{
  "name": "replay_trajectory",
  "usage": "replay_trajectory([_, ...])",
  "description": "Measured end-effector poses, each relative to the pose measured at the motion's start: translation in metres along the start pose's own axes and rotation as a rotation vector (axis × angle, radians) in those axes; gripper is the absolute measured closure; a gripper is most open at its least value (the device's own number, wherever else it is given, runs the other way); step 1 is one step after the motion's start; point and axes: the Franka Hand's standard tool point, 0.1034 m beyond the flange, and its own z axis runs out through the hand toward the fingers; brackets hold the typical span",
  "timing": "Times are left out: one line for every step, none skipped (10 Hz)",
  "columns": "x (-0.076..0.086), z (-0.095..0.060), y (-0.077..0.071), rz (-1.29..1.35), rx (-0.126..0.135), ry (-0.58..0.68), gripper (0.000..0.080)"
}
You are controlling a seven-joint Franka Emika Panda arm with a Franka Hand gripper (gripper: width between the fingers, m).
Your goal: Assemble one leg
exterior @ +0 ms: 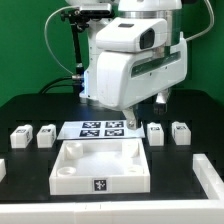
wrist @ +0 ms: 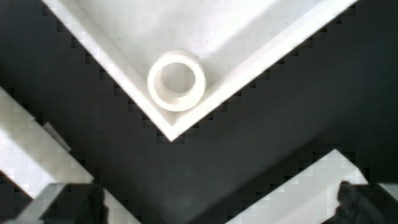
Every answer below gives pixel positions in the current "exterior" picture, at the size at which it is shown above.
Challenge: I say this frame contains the grey camera on stand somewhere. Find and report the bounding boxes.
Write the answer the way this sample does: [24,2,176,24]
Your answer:
[79,3,112,17]

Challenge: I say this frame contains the white square tabletop part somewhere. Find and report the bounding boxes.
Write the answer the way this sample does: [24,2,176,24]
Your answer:
[49,138,150,195]

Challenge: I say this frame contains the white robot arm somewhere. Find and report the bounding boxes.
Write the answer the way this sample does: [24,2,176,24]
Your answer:
[65,0,187,130]

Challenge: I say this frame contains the black camera stand pole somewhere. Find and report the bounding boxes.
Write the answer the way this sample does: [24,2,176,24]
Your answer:
[60,9,89,85]

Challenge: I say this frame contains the grey cable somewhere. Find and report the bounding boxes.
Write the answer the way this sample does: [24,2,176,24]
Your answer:
[43,5,84,81]

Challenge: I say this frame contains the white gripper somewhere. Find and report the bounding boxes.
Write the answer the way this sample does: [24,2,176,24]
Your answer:
[97,37,187,130]

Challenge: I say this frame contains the black cables on table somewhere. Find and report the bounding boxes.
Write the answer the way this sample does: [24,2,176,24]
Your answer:
[39,77,83,95]

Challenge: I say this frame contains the white U-shaped obstacle fence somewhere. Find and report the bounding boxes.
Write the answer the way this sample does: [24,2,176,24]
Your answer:
[0,154,224,224]

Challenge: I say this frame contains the white sheet with fiducial tags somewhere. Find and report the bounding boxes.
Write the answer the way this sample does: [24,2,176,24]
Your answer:
[57,120,145,140]

